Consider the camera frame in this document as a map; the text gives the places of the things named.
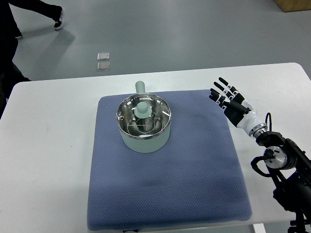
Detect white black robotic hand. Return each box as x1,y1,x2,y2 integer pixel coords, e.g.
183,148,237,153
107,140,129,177
209,77,268,138

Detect glass lid with green knob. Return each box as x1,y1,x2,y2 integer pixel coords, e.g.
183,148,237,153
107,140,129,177
116,93,172,140

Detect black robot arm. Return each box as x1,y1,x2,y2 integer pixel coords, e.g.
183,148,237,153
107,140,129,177
251,130,311,233

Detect mint green cooking pot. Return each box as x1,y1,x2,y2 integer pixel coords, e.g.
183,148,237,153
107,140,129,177
116,81,172,153

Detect blue textured mat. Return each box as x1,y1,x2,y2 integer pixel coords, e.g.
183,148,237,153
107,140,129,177
87,90,252,231

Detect brown cardboard box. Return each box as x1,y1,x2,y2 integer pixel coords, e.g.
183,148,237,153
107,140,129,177
275,0,311,12

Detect upper floor plate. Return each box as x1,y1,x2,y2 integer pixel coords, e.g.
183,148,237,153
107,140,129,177
97,52,110,61

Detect person in black clothes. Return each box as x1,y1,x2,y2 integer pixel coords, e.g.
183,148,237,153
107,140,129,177
0,0,64,115

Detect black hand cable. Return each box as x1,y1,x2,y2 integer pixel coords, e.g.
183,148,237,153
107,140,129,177
264,112,273,132

